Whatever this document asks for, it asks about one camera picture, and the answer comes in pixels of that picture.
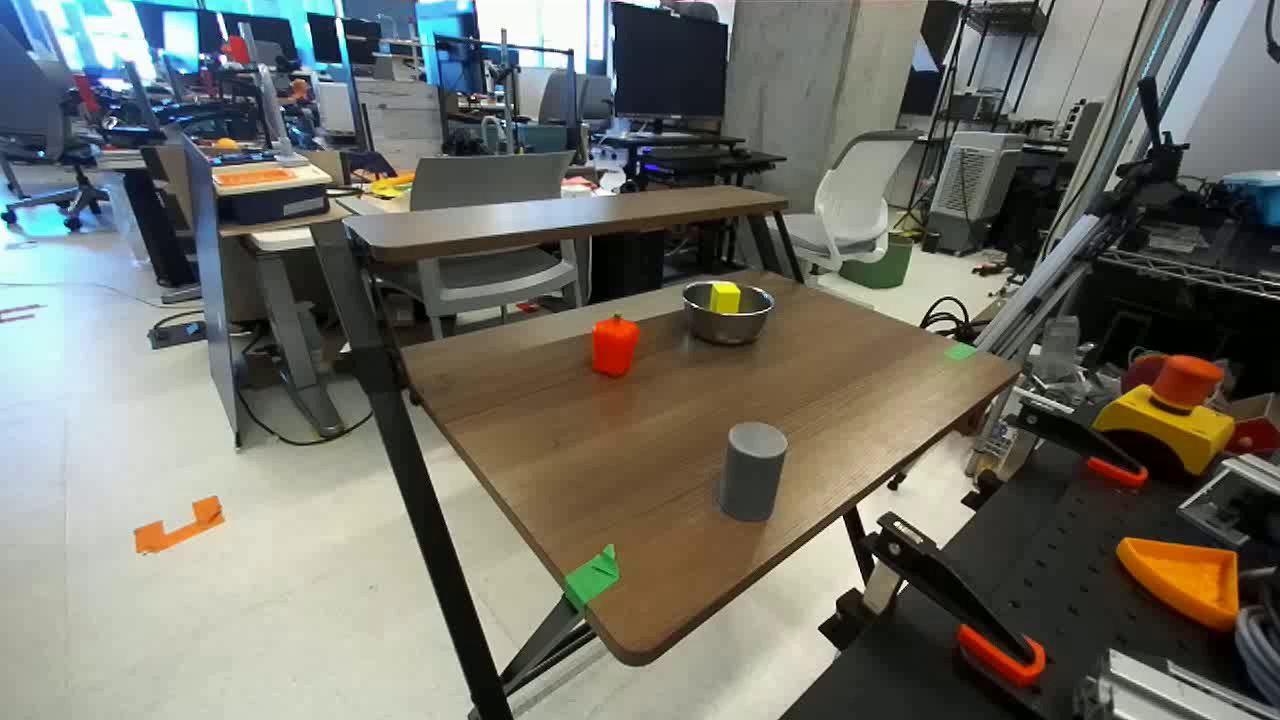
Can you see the orange triangular plastic piece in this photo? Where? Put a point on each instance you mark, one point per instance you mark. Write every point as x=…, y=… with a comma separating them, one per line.
x=1186, y=579

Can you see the yellow toy block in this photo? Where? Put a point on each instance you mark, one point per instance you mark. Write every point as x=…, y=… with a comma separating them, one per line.
x=724, y=299

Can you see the black computer monitor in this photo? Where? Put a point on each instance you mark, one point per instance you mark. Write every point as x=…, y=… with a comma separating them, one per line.
x=665, y=62

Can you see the black swivel chair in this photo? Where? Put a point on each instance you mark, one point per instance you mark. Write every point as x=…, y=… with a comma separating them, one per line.
x=43, y=121

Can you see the black mounting plate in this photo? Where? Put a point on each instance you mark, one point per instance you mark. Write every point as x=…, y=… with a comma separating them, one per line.
x=1065, y=563

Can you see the black monitor desk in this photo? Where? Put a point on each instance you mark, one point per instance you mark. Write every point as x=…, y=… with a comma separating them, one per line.
x=695, y=159

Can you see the orange toy bell pepper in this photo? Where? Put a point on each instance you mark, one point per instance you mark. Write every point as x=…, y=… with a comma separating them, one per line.
x=612, y=348

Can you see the gray cylinder cup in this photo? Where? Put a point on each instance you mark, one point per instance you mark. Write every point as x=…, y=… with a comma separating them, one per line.
x=753, y=472

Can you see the gray storage bin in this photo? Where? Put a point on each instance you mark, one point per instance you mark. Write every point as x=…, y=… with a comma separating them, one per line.
x=972, y=185

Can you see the yellow box with orange button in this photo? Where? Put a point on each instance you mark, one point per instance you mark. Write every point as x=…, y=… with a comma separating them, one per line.
x=1164, y=424

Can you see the black table frame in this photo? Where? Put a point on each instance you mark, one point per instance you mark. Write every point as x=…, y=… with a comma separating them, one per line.
x=426, y=535

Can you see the silver metal bowl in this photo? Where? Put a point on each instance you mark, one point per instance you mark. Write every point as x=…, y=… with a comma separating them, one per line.
x=731, y=324

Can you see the silver aluminium extrusion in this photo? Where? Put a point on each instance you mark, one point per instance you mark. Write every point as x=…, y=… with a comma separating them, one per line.
x=1047, y=285

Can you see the long wooden desk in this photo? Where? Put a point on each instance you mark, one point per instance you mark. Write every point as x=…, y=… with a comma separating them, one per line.
x=563, y=217

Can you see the gray office chair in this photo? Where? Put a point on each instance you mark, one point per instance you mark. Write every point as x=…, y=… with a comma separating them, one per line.
x=481, y=281

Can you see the white shell chair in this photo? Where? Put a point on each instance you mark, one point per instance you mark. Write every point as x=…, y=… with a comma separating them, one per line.
x=850, y=212

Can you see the black box with orange lid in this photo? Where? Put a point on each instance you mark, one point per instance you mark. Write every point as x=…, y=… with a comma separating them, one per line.
x=272, y=198

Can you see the orange floor bracket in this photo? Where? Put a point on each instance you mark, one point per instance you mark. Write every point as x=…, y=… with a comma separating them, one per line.
x=178, y=528

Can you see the green tape marker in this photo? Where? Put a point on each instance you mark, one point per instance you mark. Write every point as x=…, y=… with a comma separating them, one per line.
x=961, y=353
x=591, y=579

